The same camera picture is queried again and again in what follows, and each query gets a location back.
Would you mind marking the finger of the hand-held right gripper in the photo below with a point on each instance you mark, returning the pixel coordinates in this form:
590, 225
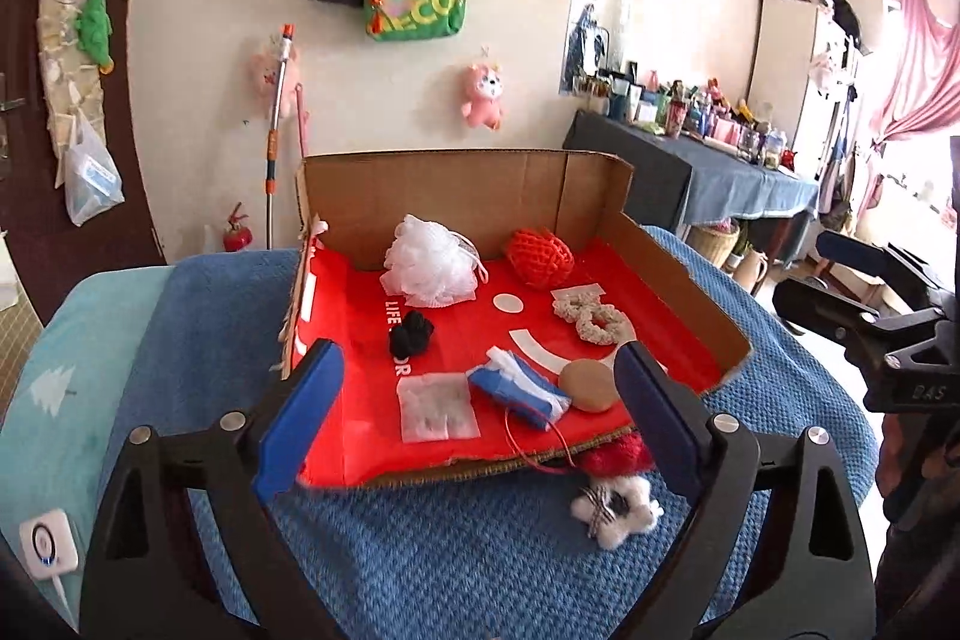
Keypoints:
847, 250
817, 302

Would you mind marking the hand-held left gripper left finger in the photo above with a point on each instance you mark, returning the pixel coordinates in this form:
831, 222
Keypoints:
300, 419

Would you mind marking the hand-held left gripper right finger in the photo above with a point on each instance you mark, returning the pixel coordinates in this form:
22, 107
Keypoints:
656, 419

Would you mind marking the red fuzzy knitted item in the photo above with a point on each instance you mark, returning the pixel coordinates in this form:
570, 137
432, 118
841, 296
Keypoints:
615, 456

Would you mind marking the round tan makeup puff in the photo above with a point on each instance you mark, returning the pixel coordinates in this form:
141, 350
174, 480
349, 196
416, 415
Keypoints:
589, 389

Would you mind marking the white plush bow clip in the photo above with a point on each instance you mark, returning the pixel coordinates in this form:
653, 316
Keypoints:
630, 520

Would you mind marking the cream fuzzy scrunchie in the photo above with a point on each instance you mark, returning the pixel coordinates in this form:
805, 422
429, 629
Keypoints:
592, 334
562, 310

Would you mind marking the cardboard box with red lining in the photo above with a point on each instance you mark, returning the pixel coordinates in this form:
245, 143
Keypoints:
352, 310

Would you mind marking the white translucent packet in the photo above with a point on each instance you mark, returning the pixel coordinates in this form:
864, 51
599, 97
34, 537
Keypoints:
437, 411

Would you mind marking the black cloth item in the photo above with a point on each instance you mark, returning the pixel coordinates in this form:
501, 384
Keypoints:
412, 332

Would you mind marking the blue and white cloth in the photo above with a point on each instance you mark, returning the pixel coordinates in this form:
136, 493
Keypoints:
502, 385

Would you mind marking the cream thermos jug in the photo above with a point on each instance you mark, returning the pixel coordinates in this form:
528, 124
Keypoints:
750, 272

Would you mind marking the wicker basket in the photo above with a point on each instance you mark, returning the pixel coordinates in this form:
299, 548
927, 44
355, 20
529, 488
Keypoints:
712, 242

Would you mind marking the table with denim cloth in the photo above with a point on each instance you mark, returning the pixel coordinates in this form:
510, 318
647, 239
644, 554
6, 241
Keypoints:
712, 183

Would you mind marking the white wardrobe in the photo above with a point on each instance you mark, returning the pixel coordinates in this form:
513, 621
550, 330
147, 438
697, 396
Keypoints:
780, 70

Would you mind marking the red fire extinguisher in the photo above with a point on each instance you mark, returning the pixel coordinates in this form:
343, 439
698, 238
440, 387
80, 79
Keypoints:
236, 235

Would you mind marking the red mesh scrubber ball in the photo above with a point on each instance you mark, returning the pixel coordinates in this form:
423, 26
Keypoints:
540, 257

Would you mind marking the pink curtain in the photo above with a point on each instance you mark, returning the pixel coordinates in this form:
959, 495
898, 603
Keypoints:
922, 63

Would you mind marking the white mesh bath pouf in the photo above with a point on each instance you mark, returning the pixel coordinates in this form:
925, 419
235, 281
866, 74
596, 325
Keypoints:
427, 261

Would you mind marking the blue knitted blanket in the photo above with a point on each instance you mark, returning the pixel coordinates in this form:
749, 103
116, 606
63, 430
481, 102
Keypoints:
450, 557

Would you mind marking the group of cosmetic bottles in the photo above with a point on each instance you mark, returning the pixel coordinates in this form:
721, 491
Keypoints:
690, 111

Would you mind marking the teal bed sheet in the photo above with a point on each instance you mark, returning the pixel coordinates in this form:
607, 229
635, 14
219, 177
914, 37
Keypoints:
75, 347

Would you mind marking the white blanket controller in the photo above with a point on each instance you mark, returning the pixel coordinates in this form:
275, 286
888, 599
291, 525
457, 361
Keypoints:
49, 542

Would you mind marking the clear plastic bag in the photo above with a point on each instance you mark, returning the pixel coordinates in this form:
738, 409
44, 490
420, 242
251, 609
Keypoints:
90, 183

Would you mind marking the pale pink plush toy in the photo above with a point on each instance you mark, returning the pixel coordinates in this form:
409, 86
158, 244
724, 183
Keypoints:
262, 74

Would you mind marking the dark brown door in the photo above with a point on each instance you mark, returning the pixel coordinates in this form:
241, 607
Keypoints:
30, 175

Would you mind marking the pink plush doll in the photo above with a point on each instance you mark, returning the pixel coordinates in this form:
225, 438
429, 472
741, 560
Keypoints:
484, 96

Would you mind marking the beige hanging door organizer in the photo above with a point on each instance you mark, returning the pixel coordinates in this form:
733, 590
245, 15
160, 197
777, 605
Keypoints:
64, 48

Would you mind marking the green plush toy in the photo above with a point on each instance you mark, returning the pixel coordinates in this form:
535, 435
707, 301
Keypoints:
94, 29

